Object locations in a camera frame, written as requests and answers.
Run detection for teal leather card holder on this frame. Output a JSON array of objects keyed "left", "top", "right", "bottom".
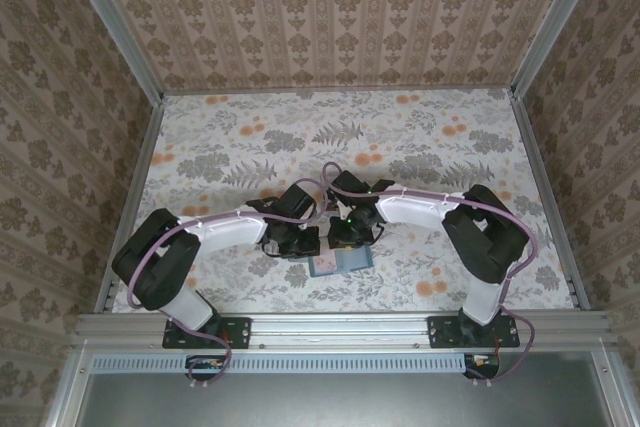
[{"left": 307, "top": 245, "right": 376, "bottom": 279}]

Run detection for pink patterned card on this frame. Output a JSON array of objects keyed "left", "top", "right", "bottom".
[{"left": 309, "top": 253, "right": 338, "bottom": 276}]

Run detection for floral patterned table cover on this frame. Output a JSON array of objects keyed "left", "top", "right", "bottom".
[{"left": 107, "top": 89, "right": 576, "bottom": 313}]

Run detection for black connector box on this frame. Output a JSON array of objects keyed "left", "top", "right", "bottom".
[
  {"left": 185, "top": 354, "right": 227, "bottom": 382},
  {"left": 462, "top": 352, "right": 502, "bottom": 380}
]

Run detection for grey metal sheet panel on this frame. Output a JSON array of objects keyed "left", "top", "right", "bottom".
[{"left": 47, "top": 351, "right": 640, "bottom": 427}]

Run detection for aluminium frame rail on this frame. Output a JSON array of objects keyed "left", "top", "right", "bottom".
[{"left": 72, "top": 311, "right": 616, "bottom": 351}]

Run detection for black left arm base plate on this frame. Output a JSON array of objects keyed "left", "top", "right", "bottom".
[{"left": 162, "top": 315, "right": 251, "bottom": 350}]

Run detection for grey slotted cable duct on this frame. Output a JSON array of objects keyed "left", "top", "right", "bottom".
[{"left": 92, "top": 352, "right": 501, "bottom": 375}]

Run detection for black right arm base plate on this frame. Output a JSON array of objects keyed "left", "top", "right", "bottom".
[{"left": 428, "top": 315, "right": 521, "bottom": 350}]

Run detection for aluminium side rail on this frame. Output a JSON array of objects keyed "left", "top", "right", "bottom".
[
  {"left": 97, "top": 94, "right": 166, "bottom": 316},
  {"left": 509, "top": 91, "right": 591, "bottom": 312}
]

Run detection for aluminium frame post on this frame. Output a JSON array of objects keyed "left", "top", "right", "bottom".
[
  {"left": 509, "top": 0, "right": 614, "bottom": 98},
  {"left": 59, "top": 0, "right": 167, "bottom": 101}
]

